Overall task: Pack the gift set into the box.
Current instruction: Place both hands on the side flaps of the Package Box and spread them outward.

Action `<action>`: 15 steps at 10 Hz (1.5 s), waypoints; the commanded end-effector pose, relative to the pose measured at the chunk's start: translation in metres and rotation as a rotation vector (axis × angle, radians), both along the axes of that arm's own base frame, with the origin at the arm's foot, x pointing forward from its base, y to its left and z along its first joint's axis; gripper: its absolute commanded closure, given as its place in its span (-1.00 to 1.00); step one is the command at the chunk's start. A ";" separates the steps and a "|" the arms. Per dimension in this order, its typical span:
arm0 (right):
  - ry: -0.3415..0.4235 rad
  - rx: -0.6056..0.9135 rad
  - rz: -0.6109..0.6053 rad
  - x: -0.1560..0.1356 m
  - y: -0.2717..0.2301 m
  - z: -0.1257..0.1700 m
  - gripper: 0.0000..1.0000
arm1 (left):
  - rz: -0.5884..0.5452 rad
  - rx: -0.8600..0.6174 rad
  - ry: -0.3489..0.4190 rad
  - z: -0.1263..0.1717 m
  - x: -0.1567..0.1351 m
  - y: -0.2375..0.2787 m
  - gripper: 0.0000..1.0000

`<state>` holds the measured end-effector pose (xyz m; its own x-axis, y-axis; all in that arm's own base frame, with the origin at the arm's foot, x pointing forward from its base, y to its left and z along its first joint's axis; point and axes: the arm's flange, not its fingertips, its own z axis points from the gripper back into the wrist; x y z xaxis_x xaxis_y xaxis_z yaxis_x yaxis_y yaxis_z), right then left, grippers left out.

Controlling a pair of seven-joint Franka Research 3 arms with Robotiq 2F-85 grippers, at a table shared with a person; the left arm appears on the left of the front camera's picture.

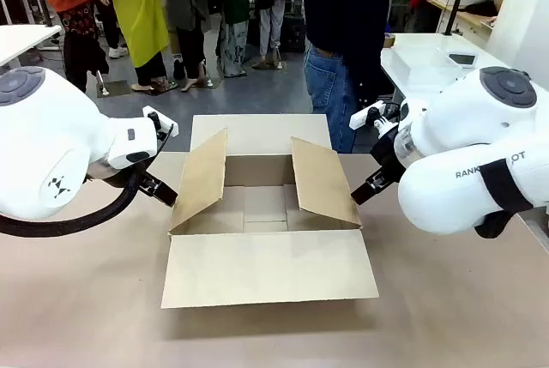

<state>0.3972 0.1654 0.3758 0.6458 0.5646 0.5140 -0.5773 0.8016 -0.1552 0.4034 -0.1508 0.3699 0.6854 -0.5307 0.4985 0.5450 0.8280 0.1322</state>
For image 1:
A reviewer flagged wooden desk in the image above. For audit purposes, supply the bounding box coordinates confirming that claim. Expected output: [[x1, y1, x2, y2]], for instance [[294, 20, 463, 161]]
[[427, 0, 495, 38]]

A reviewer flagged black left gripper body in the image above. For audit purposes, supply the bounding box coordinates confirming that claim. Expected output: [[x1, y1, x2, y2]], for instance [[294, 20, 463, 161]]
[[128, 168, 159, 196]]

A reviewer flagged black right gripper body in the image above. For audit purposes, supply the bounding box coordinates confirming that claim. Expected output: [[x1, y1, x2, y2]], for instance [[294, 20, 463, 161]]
[[369, 125, 407, 184]]

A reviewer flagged person in dark grey jacket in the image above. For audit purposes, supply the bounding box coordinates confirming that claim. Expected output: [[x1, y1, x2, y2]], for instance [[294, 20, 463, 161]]
[[154, 0, 216, 93]]

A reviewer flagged person in grey trousers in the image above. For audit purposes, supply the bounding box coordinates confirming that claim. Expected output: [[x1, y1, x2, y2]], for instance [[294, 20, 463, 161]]
[[248, 0, 293, 71]]

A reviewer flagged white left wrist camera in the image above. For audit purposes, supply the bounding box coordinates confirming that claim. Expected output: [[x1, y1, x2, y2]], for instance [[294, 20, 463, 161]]
[[142, 105, 178, 142]]

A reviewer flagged black cable sleeve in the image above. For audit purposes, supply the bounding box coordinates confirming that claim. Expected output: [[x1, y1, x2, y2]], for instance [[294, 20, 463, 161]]
[[0, 157, 151, 238]]

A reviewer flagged white table with clear box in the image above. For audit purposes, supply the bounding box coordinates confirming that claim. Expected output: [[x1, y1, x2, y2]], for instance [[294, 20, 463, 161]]
[[379, 32, 514, 108]]

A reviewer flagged clear plastic container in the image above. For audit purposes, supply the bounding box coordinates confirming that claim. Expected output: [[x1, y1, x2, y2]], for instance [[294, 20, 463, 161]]
[[388, 45, 469, 93]]

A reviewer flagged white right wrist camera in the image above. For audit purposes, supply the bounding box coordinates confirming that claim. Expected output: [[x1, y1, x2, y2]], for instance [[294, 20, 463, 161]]
[[349, 100, 400, 131]]

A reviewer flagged black strap on arm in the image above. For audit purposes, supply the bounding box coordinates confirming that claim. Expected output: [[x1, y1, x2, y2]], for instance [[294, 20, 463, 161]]
[[474, 160, 535, 239]]

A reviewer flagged person in orange top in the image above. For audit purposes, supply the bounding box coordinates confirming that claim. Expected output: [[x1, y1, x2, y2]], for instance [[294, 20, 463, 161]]
[[40, 0, 111, 94]]

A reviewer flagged person in dark navy top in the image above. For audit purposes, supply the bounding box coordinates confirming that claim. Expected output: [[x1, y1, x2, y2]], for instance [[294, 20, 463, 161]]
[[302, 0, 392, 154]]

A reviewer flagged black equipment case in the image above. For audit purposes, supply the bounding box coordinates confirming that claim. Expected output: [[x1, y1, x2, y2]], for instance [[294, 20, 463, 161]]
[[282, 14, 308, 54]]

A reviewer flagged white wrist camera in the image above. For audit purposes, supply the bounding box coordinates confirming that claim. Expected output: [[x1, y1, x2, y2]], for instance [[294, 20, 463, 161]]
[[349, 100, 400, 131], [142, 105, 178, 142]]

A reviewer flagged brown cardboard box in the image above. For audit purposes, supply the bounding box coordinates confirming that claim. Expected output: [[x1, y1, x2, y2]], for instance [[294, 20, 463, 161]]
[[160, 113, 381, 310]]

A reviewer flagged person in red top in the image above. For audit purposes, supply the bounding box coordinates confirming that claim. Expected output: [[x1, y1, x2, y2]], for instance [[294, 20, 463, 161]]
[[214, 0, 255, 80]]

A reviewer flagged black flat tray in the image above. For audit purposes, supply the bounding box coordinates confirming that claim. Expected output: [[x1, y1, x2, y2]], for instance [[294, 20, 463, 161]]
[[447, 52, 480, 69]]

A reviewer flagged person in yellow apron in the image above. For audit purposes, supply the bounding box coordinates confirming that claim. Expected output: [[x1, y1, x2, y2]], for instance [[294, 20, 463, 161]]
[[92, 0, 179, 95]]

